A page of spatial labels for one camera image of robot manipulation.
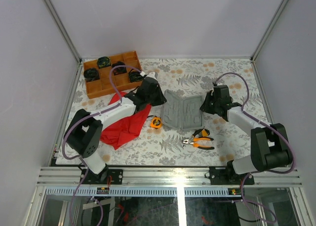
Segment orange tape measure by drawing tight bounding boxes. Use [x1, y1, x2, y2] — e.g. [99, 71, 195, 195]
[150, 116, 162, 129]

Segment grey plastic tool case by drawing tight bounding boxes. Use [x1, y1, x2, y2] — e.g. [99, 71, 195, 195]
[161, 90, 204, 131]

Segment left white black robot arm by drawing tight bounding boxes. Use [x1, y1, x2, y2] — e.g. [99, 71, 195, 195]
[62, 72, 166, 184]

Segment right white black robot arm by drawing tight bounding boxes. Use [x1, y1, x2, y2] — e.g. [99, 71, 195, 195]
[200, 85, 293, 184]

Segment black hex key set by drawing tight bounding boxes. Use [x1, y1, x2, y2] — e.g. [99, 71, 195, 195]
[192, 128, 210, 138]

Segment red cloth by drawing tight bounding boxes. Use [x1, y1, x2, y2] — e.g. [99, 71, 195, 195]
[100, 104, 152, 150]

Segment wooden compartment tray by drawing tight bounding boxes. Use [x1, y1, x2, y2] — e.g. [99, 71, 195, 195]
[83, 51, 142, 99]

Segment coiled black cable right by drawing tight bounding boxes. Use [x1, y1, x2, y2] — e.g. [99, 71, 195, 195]
[128, 69, 144, 83]

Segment coiled black red cable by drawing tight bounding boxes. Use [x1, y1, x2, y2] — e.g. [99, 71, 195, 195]
[111, 61, 127, 76]

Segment orange handled pliers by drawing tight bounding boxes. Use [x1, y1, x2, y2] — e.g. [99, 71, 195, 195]
[182, 137, 215, 150]

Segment coiled green black cable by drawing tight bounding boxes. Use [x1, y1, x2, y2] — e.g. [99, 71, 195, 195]
[97, 56, 111, 69]

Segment coiled black cable front left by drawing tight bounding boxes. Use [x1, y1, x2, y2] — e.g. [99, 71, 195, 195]
[83, 68, 100, 83]

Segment aluminium mounting rail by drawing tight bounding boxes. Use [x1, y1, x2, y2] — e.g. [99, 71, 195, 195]
[37, 166, 303, 187]

